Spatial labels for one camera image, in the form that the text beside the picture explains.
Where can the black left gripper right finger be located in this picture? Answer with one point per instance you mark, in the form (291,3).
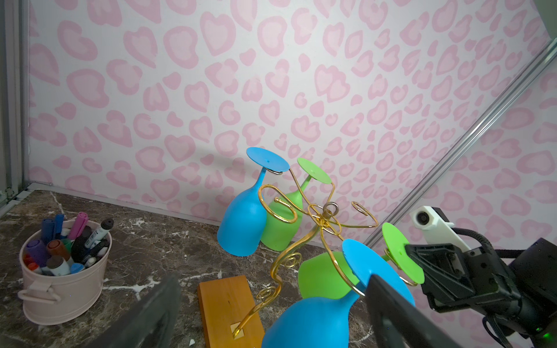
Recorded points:
(397,323)

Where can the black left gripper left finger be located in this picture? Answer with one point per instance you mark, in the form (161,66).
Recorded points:
(150,323)

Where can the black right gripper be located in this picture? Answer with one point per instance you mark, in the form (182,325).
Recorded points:
(457,280)

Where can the blue wine glass front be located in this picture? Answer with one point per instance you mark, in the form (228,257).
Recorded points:
(323,322)

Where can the blue wine glass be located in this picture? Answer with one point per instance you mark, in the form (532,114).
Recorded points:
(245,218)
(323,322)

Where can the green wine glass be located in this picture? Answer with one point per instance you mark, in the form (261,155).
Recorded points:
(318,277)
(277,234)

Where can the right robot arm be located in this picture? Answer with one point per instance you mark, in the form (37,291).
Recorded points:
(535,271)

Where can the wooden rack base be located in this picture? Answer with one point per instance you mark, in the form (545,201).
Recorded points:
(224,303)

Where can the blue wine glass back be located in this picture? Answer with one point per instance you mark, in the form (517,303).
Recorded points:
(245,218)

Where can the green wine glass back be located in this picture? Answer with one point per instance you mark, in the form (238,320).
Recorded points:
(277,234)

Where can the pink metal pen bucket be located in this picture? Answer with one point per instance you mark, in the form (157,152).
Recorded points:
(63,290)

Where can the brown capped white marker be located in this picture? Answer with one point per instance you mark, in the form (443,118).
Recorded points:
(57,248)

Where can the magenta marker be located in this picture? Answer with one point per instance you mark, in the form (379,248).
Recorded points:
(78,226)

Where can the purple marker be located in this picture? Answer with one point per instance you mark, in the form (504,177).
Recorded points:
(38,251)

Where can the gold wire glass rack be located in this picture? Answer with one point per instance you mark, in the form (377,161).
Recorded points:
(325,221)

